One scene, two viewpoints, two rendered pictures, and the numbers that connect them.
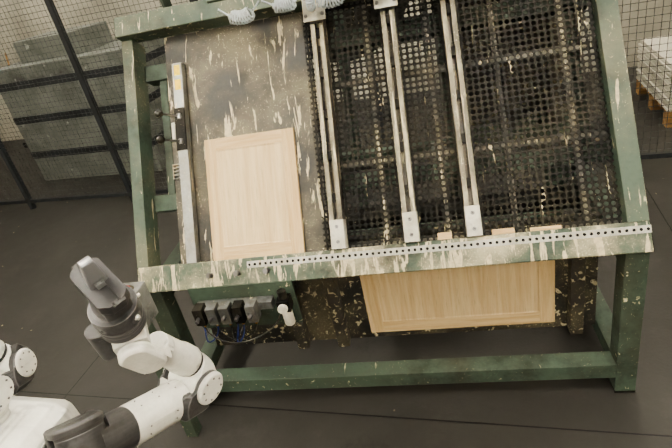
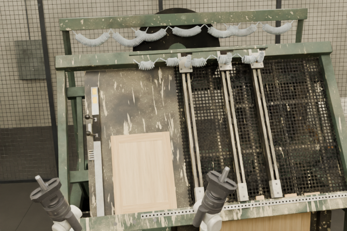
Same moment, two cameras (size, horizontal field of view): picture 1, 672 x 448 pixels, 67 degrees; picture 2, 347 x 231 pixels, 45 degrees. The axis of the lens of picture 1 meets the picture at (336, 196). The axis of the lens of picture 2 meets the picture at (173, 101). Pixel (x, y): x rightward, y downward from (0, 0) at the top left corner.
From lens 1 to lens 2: 129 cm
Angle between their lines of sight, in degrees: 23
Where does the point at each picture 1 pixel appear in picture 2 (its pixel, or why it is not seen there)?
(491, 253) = (286, 207)
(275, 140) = (158, 138)
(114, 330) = (220, 204)
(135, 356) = (218, 221)
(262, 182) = (149, 164)
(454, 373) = not seen: outside the picture
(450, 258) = (265, 210)
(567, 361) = not seen: outside the picture
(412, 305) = not seen: outside the picture
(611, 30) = (334, 93)
